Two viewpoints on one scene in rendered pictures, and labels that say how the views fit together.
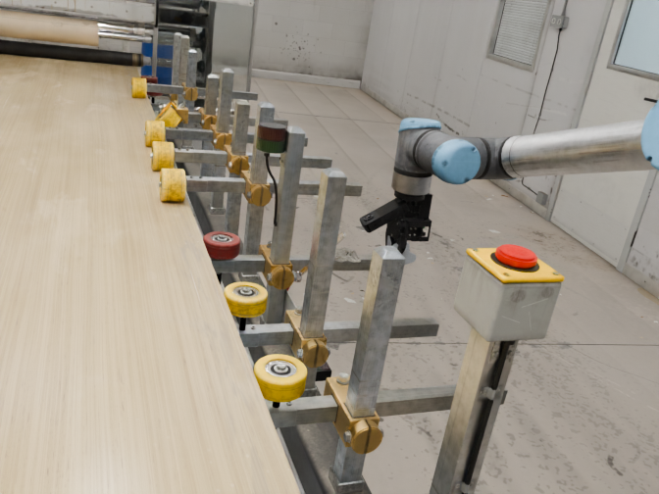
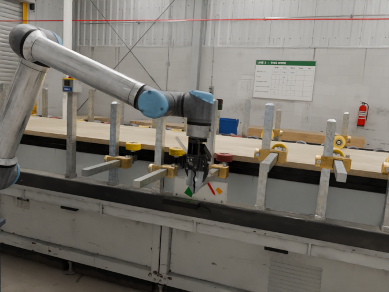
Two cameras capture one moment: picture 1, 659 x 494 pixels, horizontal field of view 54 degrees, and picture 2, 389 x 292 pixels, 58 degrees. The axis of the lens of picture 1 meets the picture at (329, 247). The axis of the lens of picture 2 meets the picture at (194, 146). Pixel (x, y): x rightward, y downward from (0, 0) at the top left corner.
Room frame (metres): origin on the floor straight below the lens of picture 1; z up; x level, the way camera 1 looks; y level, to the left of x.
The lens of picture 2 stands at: (2.27, -1.14, 1.19)
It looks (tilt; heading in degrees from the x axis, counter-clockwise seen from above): 8 degrees down; 131
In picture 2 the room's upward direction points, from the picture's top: 4 degrees clockwise
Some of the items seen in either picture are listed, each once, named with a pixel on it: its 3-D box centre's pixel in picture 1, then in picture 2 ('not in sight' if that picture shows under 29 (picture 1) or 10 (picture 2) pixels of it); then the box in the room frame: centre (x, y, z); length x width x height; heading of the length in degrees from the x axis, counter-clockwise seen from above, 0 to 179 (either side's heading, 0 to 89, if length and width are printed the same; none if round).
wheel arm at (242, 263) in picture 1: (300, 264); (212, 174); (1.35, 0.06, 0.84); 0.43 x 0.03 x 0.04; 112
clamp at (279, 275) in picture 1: (274, 266); (213, 170); (1.31, 0.12, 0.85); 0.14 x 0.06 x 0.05; 22
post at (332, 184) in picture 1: (316, 294); (160, 148); (1.06, 0.01, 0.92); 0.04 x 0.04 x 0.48; 22
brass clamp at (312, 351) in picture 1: (305, 337); (162, 170); (1.08, 0.02, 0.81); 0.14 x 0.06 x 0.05; 22
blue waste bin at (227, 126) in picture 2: not in sight; (226, 134); (-2.17, 4.99, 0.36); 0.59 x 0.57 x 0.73; 106
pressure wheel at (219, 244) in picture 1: (220, 260); (223, 164); (1.28, 0.23, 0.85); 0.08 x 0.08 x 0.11
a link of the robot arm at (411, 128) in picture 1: (418, 145); (199, 108); (1.44, -0.16, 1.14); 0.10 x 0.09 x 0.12; 28
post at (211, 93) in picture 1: (207, 143); not in sight; (2.22, 0.48, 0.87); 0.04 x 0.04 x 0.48; 22
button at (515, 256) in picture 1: (515, 259); not in sight; (0.59, -0.18, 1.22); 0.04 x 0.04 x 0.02
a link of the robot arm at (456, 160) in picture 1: (450, 157); (169, 103); (1.35, -0.22, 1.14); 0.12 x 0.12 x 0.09; 28
